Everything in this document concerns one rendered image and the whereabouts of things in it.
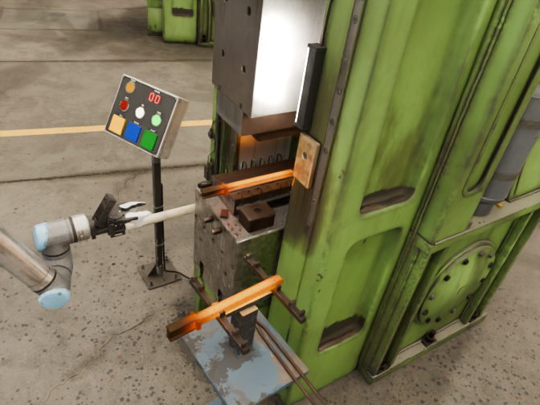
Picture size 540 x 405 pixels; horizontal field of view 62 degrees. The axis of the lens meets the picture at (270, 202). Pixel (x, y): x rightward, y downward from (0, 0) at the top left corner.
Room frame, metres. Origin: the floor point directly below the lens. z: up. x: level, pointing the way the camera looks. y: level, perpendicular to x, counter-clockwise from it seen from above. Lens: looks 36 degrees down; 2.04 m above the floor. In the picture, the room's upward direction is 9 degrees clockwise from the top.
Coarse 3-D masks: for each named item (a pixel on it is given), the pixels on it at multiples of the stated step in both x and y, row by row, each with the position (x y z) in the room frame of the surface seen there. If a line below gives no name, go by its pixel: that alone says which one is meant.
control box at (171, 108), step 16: (128, 80) 1.92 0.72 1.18; (128, 96) 1.88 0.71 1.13; (144, 96) 1.85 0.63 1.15; (160, 96) 1.82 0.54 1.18; (176, 96) 1.80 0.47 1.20; (112, 112) 1.86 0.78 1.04; (128, 112) 1.83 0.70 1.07; (144, 112) 1.80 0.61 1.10; (160, 112) 1.78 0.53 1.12; (176, 112) 1.78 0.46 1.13; (144, 128) 1.77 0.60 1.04; (160, 128) 1.74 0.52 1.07; (176, 128) 1.78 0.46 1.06; (160, 144) 1.70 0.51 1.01
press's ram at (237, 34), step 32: (224, 0) 1.55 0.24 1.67; (256, 0) 1.39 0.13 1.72; (288, 0) 1.42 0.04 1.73; (320, 0) 1.49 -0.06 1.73; (224, 32) 1.54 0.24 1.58; (256, 32) 1.38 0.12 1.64; (288, 32) 1.43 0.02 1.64; (320, 32) 1.50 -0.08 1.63; (224, 64) 1.53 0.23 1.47; (256, 64) 1.37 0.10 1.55; (288, 64) 1.44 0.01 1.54; (256, 96) 1.37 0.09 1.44; (288, 96) 1.45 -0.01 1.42
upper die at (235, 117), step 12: (216, 108) 1.56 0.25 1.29; (228, 108) 1.49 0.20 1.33; (240, 108) 1.43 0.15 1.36; (228, 120) 1.48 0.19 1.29; (240, 120) 1.41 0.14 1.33; (252, 120) 1.43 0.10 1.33; (264, 120) 1.46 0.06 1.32; (276, 120) 1.49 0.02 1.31; (288, 120) 1.52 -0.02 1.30; (240, 132) 1.41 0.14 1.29; (252, 132) 1.43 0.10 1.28; (264, 132) 1.46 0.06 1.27
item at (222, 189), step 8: (264, 176) 1.58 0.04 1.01; (272, 176) 1.59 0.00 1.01; (280, 176) 1.60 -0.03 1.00; (224, 184) 1.47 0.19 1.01; (232, 184) 1.48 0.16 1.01; (240, 184) 1.49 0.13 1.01; (248, 184) 1.51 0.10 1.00; (208, 192) 1.40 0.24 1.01; (216, 192) 1.43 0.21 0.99; (224, 192) 1.44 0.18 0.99
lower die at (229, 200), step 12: (252, 168) 1.67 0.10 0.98; (264, 168) 1.68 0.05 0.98; (276, 168) 1.68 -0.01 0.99; (288, 168) 1.70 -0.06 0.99; (216, 180) 1.54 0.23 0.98; (228, 180) 1.53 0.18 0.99; (240, 180) 1.53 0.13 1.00; (276, 180) 1.58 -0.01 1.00; (228, 192) 1.45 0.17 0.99; (252, 192) 1.47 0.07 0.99; (264, 192) 1.49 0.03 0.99; (276, 192) 1.52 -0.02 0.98; (228, 204) 1.44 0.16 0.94
